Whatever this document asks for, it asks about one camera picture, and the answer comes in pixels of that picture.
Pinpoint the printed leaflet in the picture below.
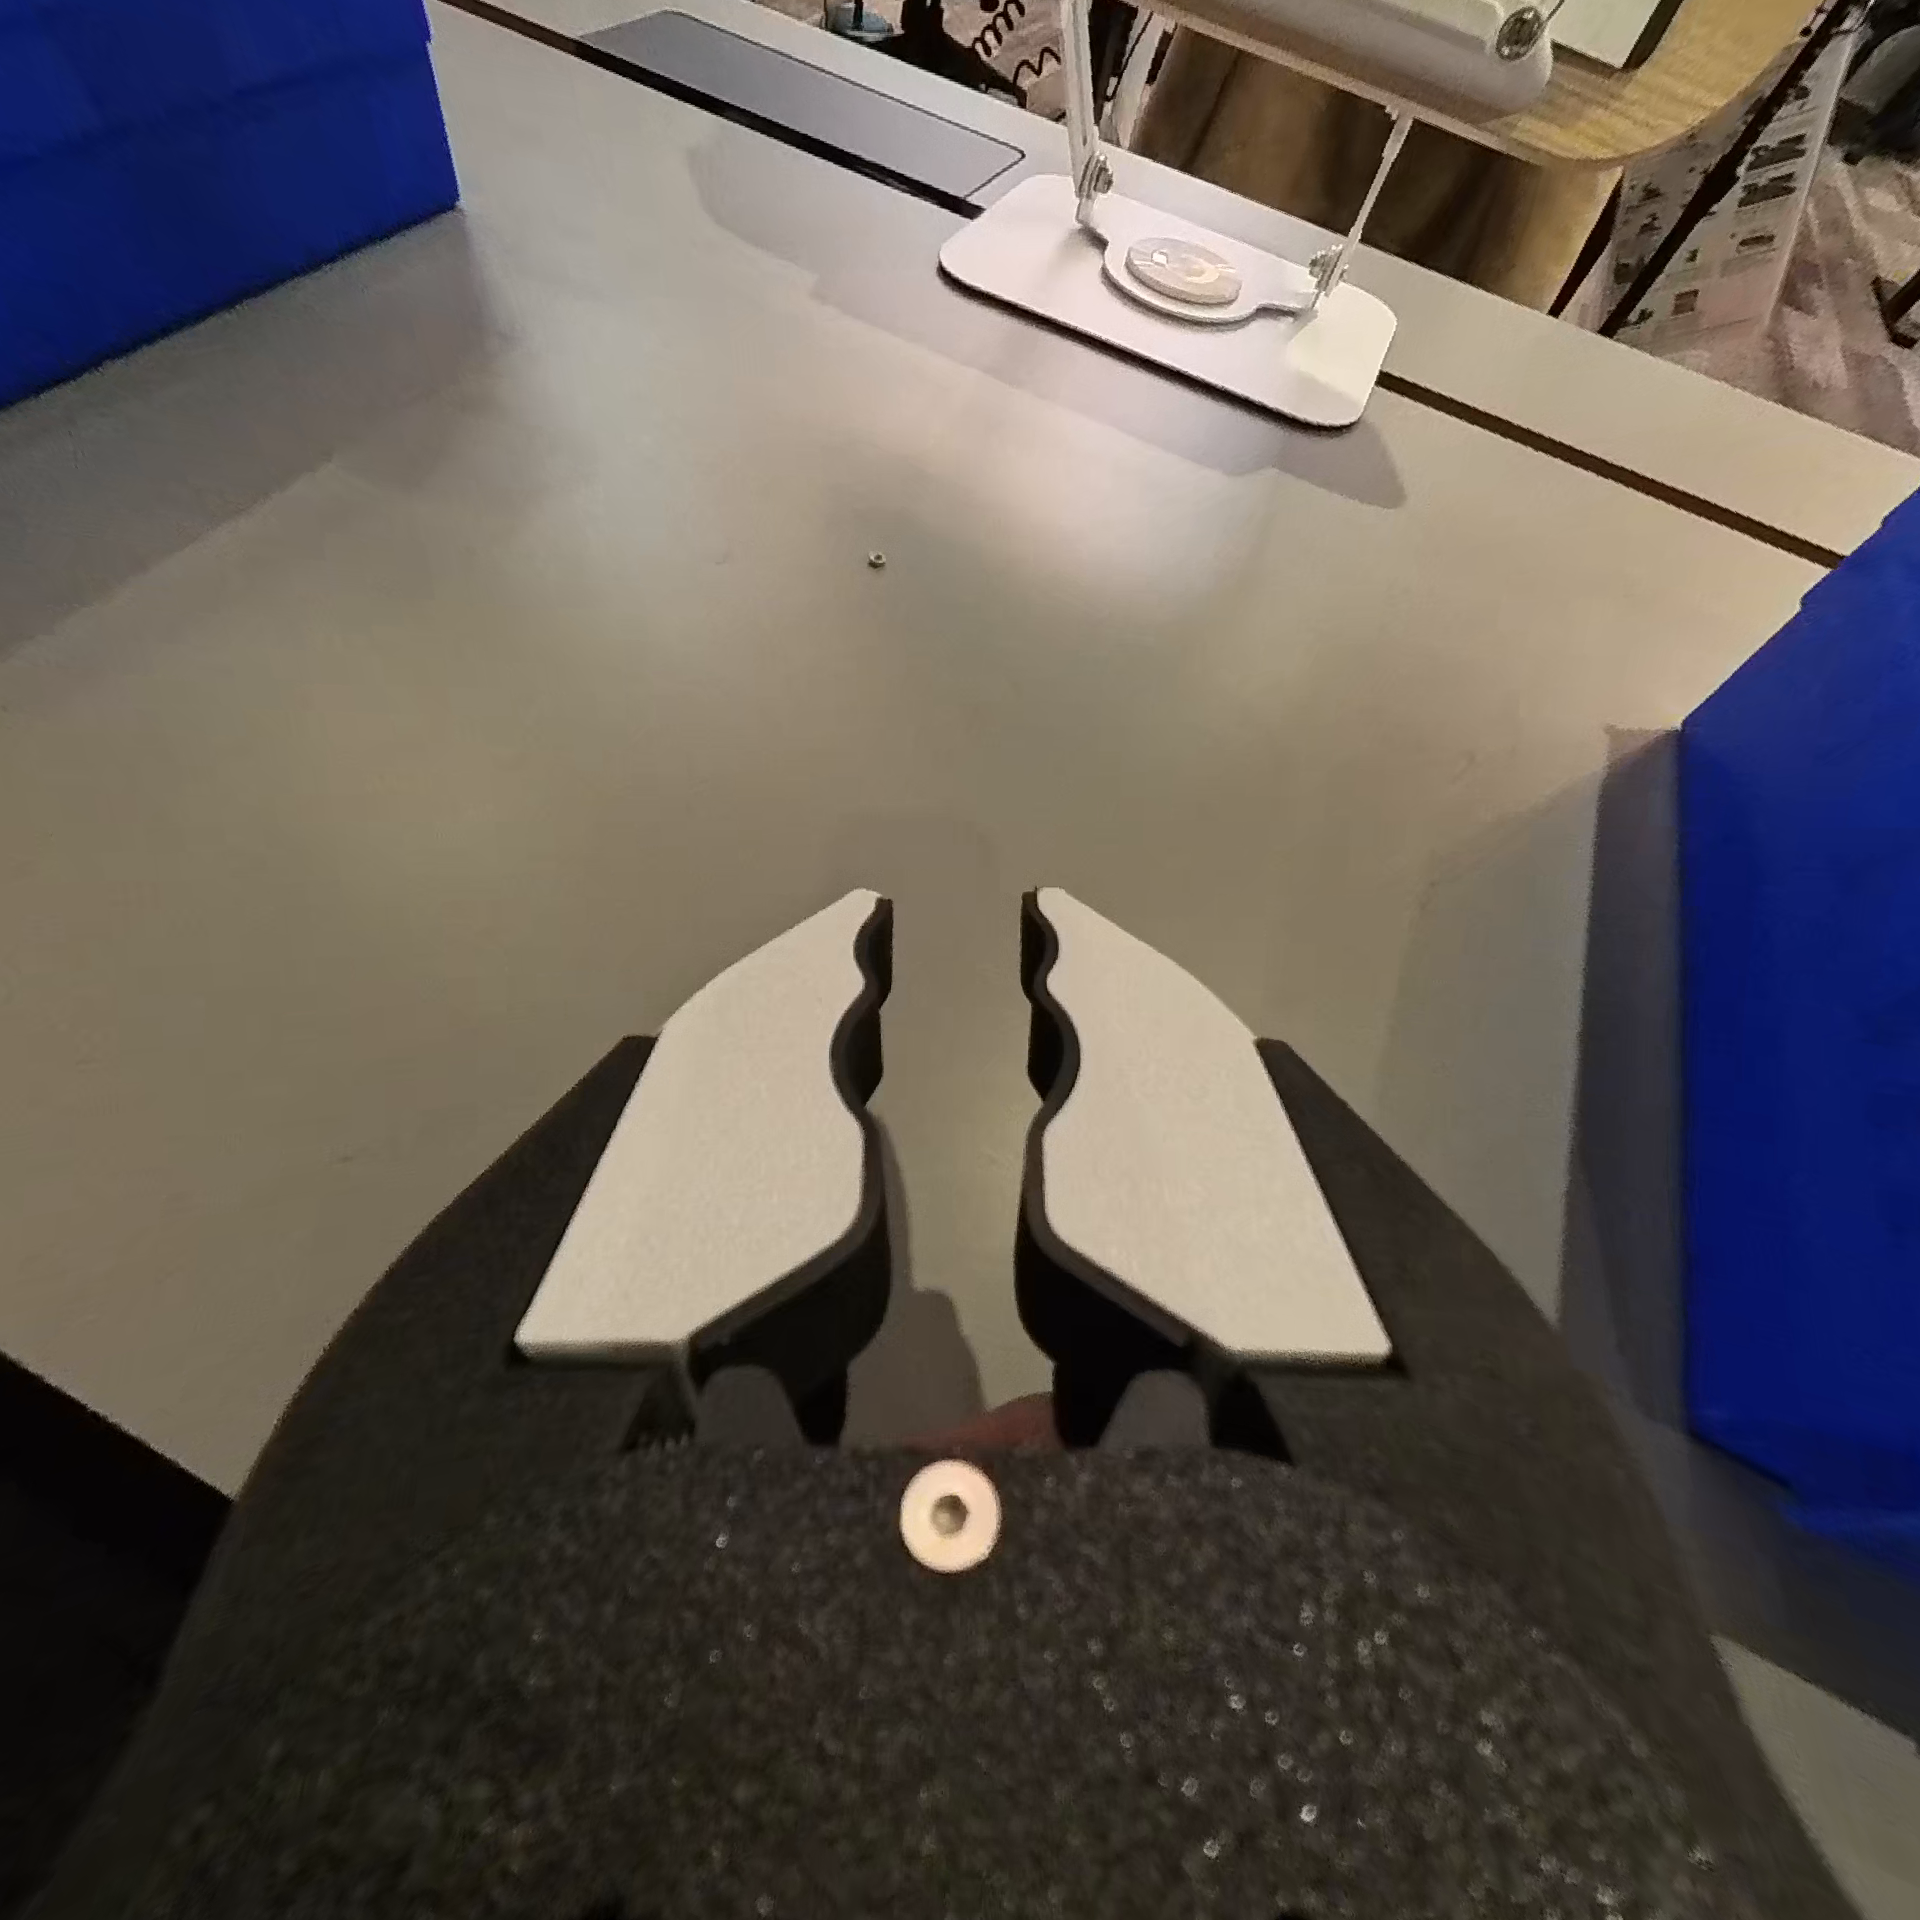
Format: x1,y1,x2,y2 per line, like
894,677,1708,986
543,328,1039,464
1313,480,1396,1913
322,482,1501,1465
1593,28,1837,356

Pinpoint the dark table inset panel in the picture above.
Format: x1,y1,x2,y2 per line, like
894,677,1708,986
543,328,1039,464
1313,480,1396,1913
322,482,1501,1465
580,8,1027,211

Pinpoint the blue plastic divided bin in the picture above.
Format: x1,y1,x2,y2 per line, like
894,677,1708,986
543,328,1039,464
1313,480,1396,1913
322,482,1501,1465
0,0,464,407

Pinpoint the printed instruction sheet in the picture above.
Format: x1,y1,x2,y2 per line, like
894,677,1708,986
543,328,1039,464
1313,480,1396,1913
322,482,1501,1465
1553,0,1684,70

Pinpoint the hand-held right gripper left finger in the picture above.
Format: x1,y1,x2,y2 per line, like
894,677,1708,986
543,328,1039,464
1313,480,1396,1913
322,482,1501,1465
508,886,899,1452

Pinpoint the blue plastic shelf bin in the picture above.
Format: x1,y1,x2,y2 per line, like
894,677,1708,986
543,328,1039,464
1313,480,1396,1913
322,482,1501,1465
1674,490,1920,1553

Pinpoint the instruction sheet on stand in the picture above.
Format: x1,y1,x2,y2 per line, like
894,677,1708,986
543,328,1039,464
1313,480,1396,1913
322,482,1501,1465
1482,0,1873,171

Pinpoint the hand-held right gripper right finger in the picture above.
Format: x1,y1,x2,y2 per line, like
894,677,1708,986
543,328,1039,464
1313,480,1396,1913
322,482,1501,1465
1016,886,1396,1452

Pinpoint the white metal display stand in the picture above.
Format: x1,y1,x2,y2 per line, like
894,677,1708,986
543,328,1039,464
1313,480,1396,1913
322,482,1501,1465
941,0,1561,438

